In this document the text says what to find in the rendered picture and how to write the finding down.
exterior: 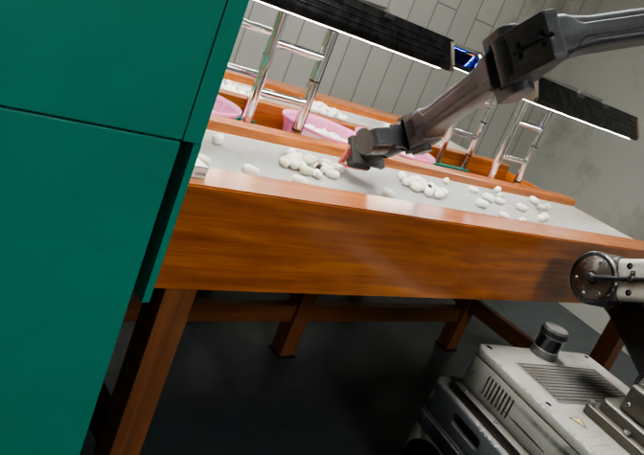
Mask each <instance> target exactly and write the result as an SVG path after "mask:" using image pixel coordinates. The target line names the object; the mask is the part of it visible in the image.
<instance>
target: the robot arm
mask: <svg viewBox="0 0 644 455"><path fill-rule="evenodd" d="M482 44H483V48H484V52H485V55H484V56H483V57H482V58H481V59H480V60H479V62H478V64H477V65H476V66H475V67H474V69H473V70H472V71H470V72H469V73H468V74H467V75H466V76H464V77H463V78H462V79H461V80H459V81H458V82H457V83H455V84H454V85H453V86H452V87H451V88H450V89H449V90H448V91H446V92H445V93H444V94H443V95H441V96H440V97H439V98H438V99H436V100H435V101H434V102H432V103H431V104H430V105H428V106H427V107H423V108H419V109H417V110H416V111H414V112H411V113H409V114H407V115H405V116H402V117H400V118H399V119H398V123H397V124H391V125H389V127H376V128H370V127H364V128H361V129H359V130H358V131H357V133H356V136H355V135H351V136H349V137H348V147H347V149H346V150H345V152H344V154H343V155H342V156H341V158H340V159H339V160H338V164H340V165H343V166H344V168H348V169H354V170H360V171H368V170H370V169H371V167H372V168H376V169H379V170H382V169H384V168H385V165H384V159H386V158H389V157H391V156H394V155H396V154H399V153H402V152H404V151H405V154H412V155H423V154H425V153H428V152H431V151H432V146H434V145H435V144H437V143H439V142H440V141H442V140H443V139H442V136H444V135H445V134H446V133H447V131H448V129H449V128H450V127H451V126H452V125H454V124H455V123H456V122H458V121H459V120H461V119H462V118H464V117H465V116H467V115H468V114H470V113H471V112H473V111H474V110H475V109H476V108H478V107H479V106H481V105H482V104H484V103H485V102H487V101H488V100H490V99H491V98H493V97H494V96H495V97H496V101H497V104H505V103H511V102H518V101H520V100H522V99H523V98H525V97H527V96H528V95H530V94H531V93H533V92H535V91H536V88H535V84H534V82H535V81H537V80H539V79H540V78H541V77H543V76H544V75H545V74H547V73H548V72H549V71H551V70H552V69H554V68H555V67H556V66H558V65H559V64H560V63H562V62H563V61H565V60H567V59H570V58H573V57H577V56H582V55H587V54H593V53H600V52H605V51H612V50H618V49H625V48H631V47H637V46H643V45H644V8H640V9H633V10H626V11H613V12H606V13H599V14H593V15H568V14H565V13H560V14H557V9H552V10H544V11H540V12H539V13H537V14H535V15H534V16H532V17H530V18H529V19H527V20H525V21H523V22H522V23H520V24H518V23H511V24H507V25H503V26H501V27H499V28H497V29H496V30H495V31H493V32H492V33H491V34H490V35H489V36H487V37H486V38H485V39H484V40H483V41H482ZM345 161H346V162H347V164H346V163H345Z"/></svg>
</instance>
